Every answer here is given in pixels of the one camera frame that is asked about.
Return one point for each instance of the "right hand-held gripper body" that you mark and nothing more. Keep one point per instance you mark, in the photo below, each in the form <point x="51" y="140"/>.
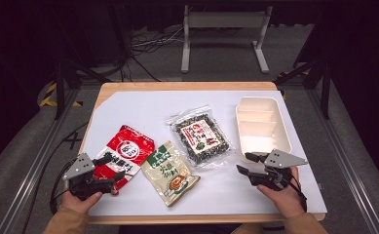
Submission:
<point x="283" y="159"/>

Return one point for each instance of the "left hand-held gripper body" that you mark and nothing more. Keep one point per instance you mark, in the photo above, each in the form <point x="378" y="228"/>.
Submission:
<point x="79" y="166"/>

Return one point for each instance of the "cream divided plastic box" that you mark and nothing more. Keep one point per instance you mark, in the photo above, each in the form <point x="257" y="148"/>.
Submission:
<point x="261" y="130"/>

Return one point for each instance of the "red seasoning packet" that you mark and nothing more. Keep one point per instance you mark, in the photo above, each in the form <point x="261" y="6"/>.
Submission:
<point x="132" y="146"/>

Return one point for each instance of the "beige green seasoning packet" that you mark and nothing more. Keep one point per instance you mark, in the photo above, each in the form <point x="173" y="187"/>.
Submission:
<point x="167" y="175"/>

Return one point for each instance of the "person's left hand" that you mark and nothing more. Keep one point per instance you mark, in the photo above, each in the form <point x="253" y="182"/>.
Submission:
<point x="80" y="203"/>

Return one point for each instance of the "person's right hand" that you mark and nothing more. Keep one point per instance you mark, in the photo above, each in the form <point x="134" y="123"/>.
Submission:
<point x="286" y="201"/>

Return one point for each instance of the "white table mat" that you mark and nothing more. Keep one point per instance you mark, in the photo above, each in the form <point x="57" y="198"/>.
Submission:
<point x="216" y="195"/>

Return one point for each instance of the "clear packet of dark mix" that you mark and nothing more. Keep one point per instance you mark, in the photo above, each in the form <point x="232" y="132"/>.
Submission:
<point x="203" y="136"/>

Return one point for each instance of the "black metal stand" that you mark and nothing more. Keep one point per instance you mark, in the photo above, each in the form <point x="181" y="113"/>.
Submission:
<point x="325" y="94"/>
<point x="59" y="94"/>

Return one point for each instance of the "yellow black hazard tape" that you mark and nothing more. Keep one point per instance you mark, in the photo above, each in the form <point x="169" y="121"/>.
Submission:
<point x="47" y="95"/>

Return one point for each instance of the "wooden table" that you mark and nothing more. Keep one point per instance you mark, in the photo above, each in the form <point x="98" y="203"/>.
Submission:
<point x="177" y="86"/>

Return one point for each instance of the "white metal stand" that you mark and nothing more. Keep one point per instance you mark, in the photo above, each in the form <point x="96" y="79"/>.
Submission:
<point x="222" y="20"/>

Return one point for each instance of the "aluminium floor rail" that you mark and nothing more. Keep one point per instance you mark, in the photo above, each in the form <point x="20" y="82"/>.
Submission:
<point x="31" y="175"/>
<point x="346" y="162"/>

